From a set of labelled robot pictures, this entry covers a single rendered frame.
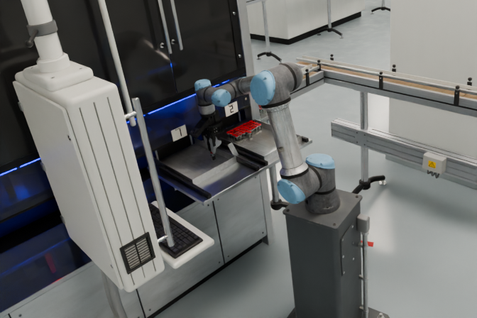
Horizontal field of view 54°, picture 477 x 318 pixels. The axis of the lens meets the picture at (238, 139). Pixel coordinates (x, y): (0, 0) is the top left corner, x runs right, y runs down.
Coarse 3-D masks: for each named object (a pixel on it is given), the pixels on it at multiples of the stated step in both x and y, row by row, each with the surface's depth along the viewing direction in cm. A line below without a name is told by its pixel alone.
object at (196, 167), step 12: (204, 144) 240; (168, 156) 239; (180, 156) 237; (192, 156) 235; (204, 156) 233; (216, 156) 232; (228, 156) 227; (168, 168) 223; (180, 168) 226; (192, 168) 224; (204, 168) 223; (216, 168) 216; (192, 180) 209
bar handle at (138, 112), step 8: (136, 104) 148; (136, 112) 149; (136, 120) 151; (144, 120) 152; (144, 128) 152; (144, 136) 153; (144, 144) 154; (152, 152) 157; (152, 160) 157; (152, 168) 158; (152, 176) 160; (160, 192) 163; (160, 200) 164; (160, 208) 166; (168, 224) 169; (168, 232) 171; (160, 240) 170; (168, 240) 172
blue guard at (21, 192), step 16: (192, 96) 229; (240, 96) 249; (160, 112) 219; (176, 112) 225; (192, 112) 231; (224, 112) 245; (128, 128) 210; (160, 128) 222; (160, 144) 224; (0, 176) 179; (16, 176) 183; (32, 176) 187; (0, 192) 181; (16, 192) 185; (32, 192) 189; (48, 192) 193; (0, 208) 182; (16, 208) 186
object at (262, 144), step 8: (256, 120) 256; (264, 128) 253; (256, 136) 246; (264, 136) 244; (272, 136) 243; (240, 144) 240; (248, 144) 239; (256, 144) 238; (264, 144) 237; (272, 144) 235; (248, 152) 227; (256, 152) 230; (264, 152) 229; (272, 152) 222
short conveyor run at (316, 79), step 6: (306, 66) 309; (318, 66) 306; (306, 72) 300; (312, 72) 308; (318, 72) 305; (306, 78) 296; (312, 78) 301; (318, 78) 305; (300, 84) 295; (306, 84) 299; (312, 84) 303; (318, 84) 307; (300, 90) 297; (306, 90) 300; (294, 96) 294
